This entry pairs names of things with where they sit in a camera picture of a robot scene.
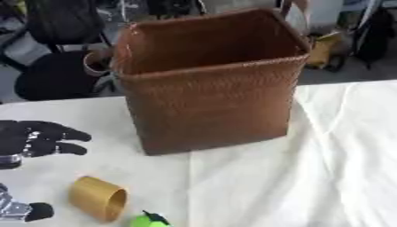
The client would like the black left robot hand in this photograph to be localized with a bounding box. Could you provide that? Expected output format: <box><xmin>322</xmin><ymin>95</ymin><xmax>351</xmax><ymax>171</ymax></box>
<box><xmin>0</xmin><ymin>119</ymin><xmax>93</xmax><ymax>223</ymax></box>

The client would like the brown woven box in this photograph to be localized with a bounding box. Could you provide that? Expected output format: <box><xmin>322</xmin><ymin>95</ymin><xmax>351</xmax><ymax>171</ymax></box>
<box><xmin>110</xmin><ymin>7</ymin><xmax>312</xmax><ymax>157</ymax></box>

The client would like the black office chair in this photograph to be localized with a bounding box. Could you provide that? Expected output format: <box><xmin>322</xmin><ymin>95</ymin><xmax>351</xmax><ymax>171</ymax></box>
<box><xmin>0</xmin><ymin>0</ymin><xmax>117</xmax><ymax>102</ymax></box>

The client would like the yellow hollow cylinder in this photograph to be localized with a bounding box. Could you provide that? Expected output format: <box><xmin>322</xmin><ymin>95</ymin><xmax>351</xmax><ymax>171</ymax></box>
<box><xmin>68</xmin><ymin>176</ymin><xmax>129</xmax><ymax>223</ymax></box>

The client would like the green and black toy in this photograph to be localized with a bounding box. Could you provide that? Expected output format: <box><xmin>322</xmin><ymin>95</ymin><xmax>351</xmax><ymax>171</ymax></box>
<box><xmin>128</xmin><ymin>210</ymin><xmax>173</xmax><ymax>227</ymax></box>

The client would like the yellow bag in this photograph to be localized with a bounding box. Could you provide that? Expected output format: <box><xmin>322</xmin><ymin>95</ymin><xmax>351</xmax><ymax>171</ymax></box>
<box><xmin>305</xmin><ymin>31</ymin><xmax>345</xmax><ymax>70</ymax></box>

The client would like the black bag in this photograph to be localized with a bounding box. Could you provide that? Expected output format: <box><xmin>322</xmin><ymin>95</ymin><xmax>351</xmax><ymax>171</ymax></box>
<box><xmin>352</xmin><ymin>7</ymin><xmax>397</xmax><ymax>64</ymax></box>

